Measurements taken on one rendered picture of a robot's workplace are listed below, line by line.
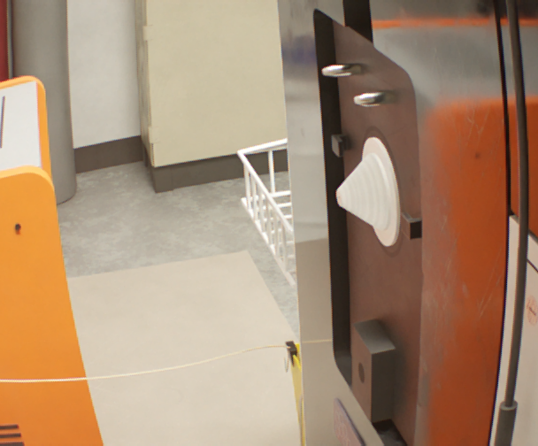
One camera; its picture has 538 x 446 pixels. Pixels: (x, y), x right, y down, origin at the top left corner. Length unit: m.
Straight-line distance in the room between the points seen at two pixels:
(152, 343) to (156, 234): 2.10
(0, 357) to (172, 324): 0.58
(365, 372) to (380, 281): 0.06
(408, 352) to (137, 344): 0.91
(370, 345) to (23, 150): 0.46
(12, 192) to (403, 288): 0.43
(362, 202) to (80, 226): 3.15
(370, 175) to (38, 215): 0.41
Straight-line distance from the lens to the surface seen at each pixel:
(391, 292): 0.69
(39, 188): 0.99
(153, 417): 1.39
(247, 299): 1.64
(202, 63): 3.80
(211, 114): 3.86
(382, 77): 0.64
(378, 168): 0.66
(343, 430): 0.81
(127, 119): 4.21
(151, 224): 3.72
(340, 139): 0.72
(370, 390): 0.71
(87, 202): 3.97
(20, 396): 1.08
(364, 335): 0.71
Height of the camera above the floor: 1.46
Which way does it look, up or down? 24 degrees down
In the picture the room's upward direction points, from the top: 4 degrees counter-clockwise
